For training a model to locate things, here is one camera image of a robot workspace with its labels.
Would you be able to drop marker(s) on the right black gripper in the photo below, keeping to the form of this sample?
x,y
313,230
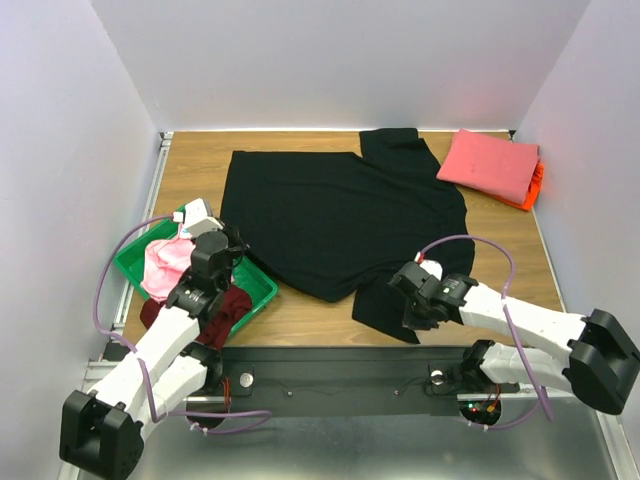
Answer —
x,y
407,286

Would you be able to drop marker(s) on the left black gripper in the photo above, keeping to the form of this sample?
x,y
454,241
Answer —
x,y
233,237

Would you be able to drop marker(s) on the black t shirt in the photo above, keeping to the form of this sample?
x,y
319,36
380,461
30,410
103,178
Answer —
x,y
338,224

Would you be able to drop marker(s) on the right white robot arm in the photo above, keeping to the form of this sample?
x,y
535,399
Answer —
x,y
590,356

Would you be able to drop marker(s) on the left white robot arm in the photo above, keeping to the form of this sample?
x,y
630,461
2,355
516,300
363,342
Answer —
x,y
104,430

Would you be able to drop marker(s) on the green plastic tray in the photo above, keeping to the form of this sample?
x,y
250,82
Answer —
x,y
129,260

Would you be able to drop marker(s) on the dark red t shirt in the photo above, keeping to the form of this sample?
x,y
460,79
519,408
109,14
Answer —
x,y
237,303

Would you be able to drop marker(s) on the pink t shirt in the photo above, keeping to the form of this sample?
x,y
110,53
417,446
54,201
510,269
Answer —
x,y
165,261

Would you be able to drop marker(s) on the folded orange t shirt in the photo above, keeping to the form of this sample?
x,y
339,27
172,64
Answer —
x,y
532,192

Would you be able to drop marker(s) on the folded coral t shirt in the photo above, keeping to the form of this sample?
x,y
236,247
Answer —
x,y
494,166

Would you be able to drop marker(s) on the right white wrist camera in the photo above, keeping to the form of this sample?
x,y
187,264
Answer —
x,y
432,267

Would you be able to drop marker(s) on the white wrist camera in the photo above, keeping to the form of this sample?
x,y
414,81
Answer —
x,y
432,267
195,218

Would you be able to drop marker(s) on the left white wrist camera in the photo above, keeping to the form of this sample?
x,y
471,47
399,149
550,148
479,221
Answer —
x,y
195,218

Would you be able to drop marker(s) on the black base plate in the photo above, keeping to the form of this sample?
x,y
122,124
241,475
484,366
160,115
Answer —
x,y
340,381

